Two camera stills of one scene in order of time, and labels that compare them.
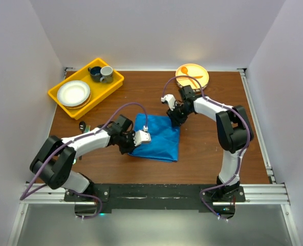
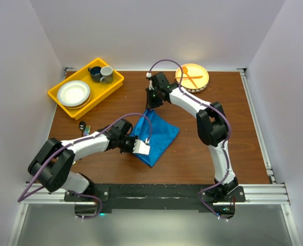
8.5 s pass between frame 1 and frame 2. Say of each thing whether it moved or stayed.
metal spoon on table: stayed
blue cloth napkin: moved
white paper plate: stayed
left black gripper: stayed
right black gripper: moved
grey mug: stayed
